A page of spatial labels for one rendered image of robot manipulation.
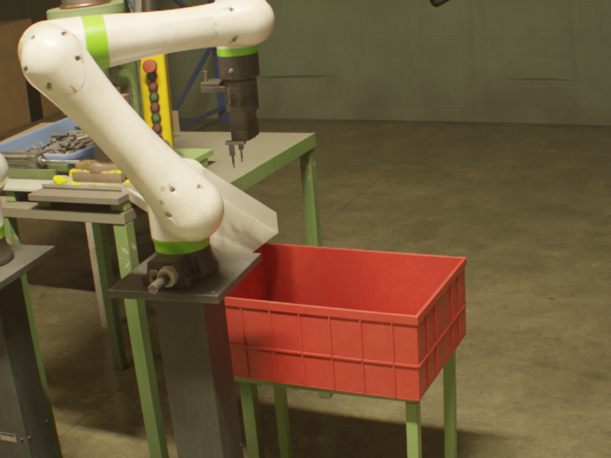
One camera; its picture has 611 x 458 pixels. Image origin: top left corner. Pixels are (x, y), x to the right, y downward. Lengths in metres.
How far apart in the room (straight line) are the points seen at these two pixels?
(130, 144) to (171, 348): 0.54
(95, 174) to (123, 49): 0.76
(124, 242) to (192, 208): 0.70
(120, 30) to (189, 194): 0.37
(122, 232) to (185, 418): 0.56
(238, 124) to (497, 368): 1.79
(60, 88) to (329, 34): 6.27
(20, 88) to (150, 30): 6.66
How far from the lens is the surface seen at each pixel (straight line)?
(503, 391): 3.55
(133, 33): 2.02
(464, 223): 5.33
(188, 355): 2.21
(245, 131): 2.24
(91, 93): 1.85
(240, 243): 2.58
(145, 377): 2.74
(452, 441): 2.81
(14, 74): 8.60
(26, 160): 2.89
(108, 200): 2.56
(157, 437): 2.82
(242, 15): 2.06
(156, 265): 2.10
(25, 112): 8.71
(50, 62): 1.83
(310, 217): 3.30
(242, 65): 2.21
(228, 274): 2.14
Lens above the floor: 1.65
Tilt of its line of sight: 17 degrees down
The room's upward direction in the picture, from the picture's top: 5 degrees counter-clockwise
